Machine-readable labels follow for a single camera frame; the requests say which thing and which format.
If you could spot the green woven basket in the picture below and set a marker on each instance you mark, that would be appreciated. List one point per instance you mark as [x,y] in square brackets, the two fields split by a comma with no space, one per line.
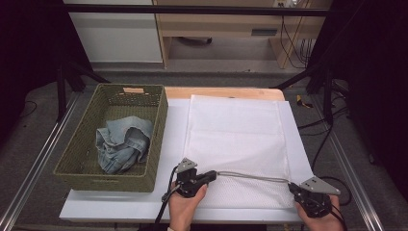
[128,106]

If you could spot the black metal stand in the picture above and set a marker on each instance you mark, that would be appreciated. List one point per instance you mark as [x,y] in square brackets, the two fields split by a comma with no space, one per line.
[327,96]
[61,89]

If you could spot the white table cover sheet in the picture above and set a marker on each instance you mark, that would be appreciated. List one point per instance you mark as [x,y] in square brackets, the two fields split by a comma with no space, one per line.
[174,144]

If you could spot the person's left hand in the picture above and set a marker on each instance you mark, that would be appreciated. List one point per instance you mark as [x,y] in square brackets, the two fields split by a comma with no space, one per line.
[183,211]

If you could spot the light wooden desk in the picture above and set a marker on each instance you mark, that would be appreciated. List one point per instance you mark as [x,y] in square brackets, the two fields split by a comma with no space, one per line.
[221,25]

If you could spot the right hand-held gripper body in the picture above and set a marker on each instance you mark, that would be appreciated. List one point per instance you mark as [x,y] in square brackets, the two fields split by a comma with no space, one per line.
[316,205]

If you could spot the white mesh laundry bag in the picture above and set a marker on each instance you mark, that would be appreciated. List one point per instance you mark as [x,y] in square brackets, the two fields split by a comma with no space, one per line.
[237,134]

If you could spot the white power strip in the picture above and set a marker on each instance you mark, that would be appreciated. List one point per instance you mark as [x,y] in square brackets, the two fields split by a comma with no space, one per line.
[284,3]

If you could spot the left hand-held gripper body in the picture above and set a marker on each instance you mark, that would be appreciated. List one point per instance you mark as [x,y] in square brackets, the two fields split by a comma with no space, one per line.
[187,181]

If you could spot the person's right hand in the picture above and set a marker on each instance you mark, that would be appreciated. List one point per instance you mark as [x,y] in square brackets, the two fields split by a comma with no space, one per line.
[324,224]

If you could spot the aluminium rail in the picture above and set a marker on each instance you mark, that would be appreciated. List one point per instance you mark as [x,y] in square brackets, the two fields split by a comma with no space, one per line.
[39,160]
[342,154]

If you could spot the blue denim jeans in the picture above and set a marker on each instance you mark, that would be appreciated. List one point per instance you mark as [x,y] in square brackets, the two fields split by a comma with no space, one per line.
[123,144]

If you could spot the white cabinet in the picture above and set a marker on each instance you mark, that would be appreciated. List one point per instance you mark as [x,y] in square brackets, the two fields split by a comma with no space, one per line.
[118,38]

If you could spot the dark curtain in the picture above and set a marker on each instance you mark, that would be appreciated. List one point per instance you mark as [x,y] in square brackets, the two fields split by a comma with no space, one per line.
[25,48]
[378,64]

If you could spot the black horizontal frame bar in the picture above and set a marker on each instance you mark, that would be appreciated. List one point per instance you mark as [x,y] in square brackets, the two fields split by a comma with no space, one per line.
[192,9]

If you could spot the yellow and black tool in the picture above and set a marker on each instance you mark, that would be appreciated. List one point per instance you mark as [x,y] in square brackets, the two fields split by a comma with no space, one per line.
[300,101]

